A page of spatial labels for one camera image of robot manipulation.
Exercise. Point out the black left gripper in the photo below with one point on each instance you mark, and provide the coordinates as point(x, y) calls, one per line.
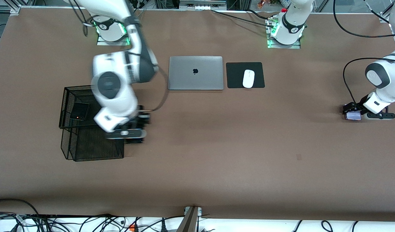
point(354, 107)

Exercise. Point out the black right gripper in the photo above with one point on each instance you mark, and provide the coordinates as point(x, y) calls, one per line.
point(141, 119)

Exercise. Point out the lavender flip phone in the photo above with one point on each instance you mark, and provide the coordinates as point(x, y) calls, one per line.
point(353, 116)

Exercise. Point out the small black flip phone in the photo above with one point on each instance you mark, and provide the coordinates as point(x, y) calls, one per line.
point(79, 111)

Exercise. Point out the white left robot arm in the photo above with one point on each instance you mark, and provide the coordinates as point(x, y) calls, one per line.
point(385, 93)

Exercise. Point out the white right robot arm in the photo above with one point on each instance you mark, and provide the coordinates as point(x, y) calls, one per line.
point(117, 96)

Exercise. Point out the black mesh two-tier tray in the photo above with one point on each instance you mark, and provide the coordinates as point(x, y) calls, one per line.
point(88, 148)

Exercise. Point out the silver closed laptop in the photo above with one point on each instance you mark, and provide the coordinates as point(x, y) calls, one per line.
point(184, 74)

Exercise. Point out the white computer mouse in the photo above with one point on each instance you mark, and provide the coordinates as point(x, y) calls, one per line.
point(248, 79)

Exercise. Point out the black mouse pad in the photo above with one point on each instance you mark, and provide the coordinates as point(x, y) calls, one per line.
point(236, 75)

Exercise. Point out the white power strip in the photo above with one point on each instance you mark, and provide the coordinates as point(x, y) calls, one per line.
point(202, 7)

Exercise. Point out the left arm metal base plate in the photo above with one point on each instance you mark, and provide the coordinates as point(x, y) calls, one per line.
point(295, 46)

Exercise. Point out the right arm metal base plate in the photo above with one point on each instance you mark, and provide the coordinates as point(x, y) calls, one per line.
point(102, 43)

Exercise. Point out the aluminium frame profile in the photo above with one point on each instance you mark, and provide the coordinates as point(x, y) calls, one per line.
point(4, 9)
point(384, 16)

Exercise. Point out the grey metal camera bracket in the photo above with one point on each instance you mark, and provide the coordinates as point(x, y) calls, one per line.
point(189, 222)

